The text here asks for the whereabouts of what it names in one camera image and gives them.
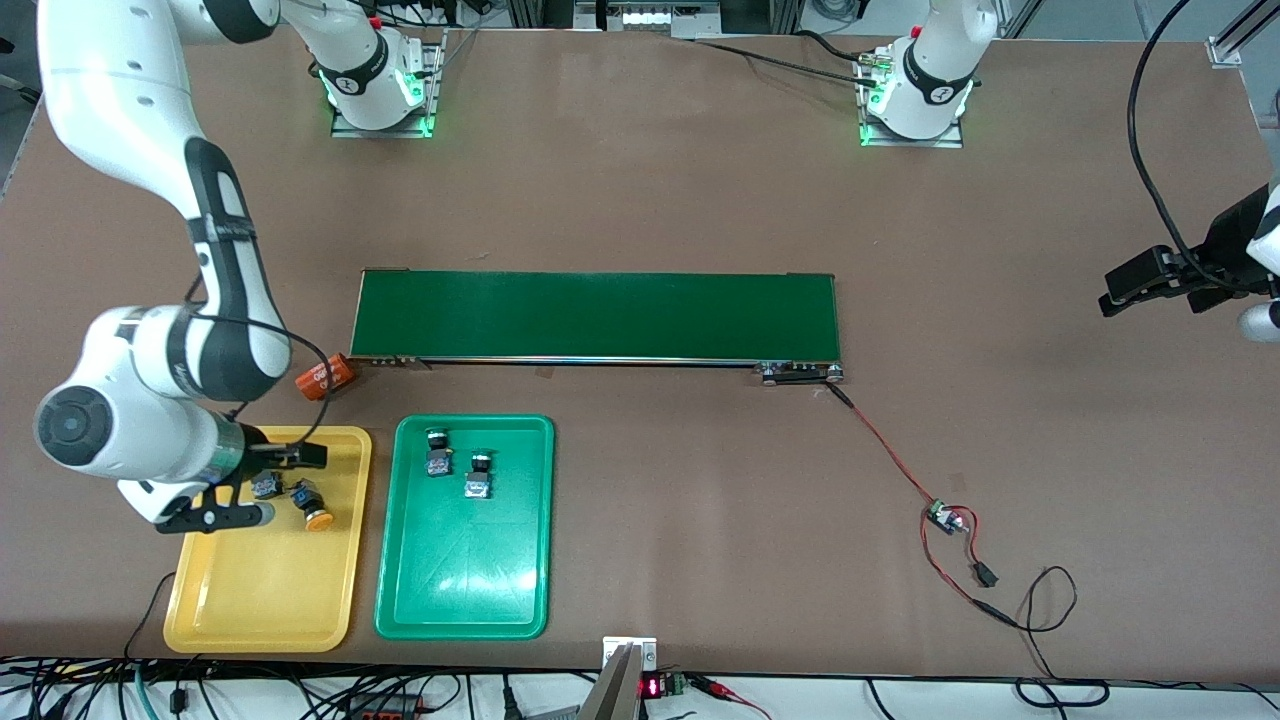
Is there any orange cylinder white 4680 print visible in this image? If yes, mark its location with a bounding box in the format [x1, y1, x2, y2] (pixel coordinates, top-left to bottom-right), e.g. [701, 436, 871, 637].
[295, 352, 358, 402]

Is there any yellow plastic tray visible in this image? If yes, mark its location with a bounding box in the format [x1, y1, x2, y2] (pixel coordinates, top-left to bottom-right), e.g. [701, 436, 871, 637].
[163, 425, 373, 655]

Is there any green plastic tray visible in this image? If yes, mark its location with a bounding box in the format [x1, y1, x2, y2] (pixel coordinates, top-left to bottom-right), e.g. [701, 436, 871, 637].
[374, 414, 557, 641]

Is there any orange power strip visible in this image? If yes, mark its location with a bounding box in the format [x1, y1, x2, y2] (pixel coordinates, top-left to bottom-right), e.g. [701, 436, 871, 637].
[340, 693, 426, 720]

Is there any green belt conveyor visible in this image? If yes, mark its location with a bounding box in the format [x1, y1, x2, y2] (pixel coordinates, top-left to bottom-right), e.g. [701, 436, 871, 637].
[347, 268, 844, 387]

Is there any red alligator clip lead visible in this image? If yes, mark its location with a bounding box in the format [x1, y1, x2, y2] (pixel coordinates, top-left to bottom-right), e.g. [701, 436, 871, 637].
[690, 677, 771, 720]

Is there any metal device with lights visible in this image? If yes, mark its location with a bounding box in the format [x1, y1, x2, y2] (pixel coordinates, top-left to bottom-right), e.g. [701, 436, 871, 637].
[573, 0, 723, 41]

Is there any aluminium frame post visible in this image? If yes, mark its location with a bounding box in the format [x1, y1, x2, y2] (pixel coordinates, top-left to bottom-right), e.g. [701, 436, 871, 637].
[1207, 0, 1280, 69]

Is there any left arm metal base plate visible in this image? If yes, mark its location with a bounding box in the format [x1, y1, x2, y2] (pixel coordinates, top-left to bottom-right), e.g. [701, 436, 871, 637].
[858, 55, 966, 149]

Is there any teal cable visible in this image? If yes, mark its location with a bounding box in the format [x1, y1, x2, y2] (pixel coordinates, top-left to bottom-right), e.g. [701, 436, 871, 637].
[130, 662, 163, 720]

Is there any red black twisted wire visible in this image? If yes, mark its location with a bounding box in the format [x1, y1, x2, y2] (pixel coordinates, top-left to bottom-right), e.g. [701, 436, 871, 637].
[825, 383, 1016, 626]

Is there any thin black cable loop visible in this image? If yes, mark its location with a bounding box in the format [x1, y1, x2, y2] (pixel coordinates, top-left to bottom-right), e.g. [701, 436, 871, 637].
[1000, 565, 1111, 709]

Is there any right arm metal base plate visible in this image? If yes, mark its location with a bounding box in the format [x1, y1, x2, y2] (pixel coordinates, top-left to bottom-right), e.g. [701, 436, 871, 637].
[330, 30, 446, 138]

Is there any silver camera mount bracket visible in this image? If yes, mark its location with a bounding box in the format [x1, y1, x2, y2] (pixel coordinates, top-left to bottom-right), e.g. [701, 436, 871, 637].
[575, 637, 658, 720]

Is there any thick black cable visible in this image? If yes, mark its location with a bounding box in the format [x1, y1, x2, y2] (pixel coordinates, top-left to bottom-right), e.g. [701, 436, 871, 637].
[865, 678, 1111, 720]

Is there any black cable to arm base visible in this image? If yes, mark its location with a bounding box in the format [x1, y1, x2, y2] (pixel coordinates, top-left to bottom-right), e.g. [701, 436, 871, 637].
[690, 35, 881, 89]

